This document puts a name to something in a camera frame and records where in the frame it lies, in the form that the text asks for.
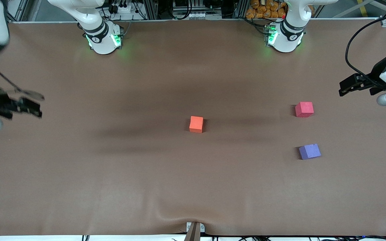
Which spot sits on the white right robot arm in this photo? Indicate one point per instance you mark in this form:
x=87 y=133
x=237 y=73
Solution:
x=102 y=43

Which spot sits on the orange foam block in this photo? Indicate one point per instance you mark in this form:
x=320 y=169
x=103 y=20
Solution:
x=196 y=124

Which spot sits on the brown pole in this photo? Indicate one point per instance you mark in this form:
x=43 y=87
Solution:
x=194 y=234

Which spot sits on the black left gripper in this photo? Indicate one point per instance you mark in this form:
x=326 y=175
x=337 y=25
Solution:
x=376 y=74

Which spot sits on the red foam block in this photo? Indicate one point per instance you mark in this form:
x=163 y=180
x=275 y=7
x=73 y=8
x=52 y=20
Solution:
x=304 y=109

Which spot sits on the pile of orange buns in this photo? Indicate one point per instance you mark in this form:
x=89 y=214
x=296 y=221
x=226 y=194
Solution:
x=266 y=10

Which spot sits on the grey metal bracket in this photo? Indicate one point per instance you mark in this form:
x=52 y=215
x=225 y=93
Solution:
x=189 y=227

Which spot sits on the purple foam block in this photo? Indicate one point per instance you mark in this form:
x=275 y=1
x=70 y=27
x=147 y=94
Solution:
x=309 y=151

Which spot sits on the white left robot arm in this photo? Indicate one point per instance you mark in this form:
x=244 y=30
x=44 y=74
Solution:
x=285 y=40

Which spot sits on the brown table mat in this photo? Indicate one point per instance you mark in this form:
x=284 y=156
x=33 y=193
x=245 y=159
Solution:
x=193 y=174

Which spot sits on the white power strip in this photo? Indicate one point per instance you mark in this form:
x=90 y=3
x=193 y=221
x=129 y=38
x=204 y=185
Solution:
x=203 y=15
x=126 y=8

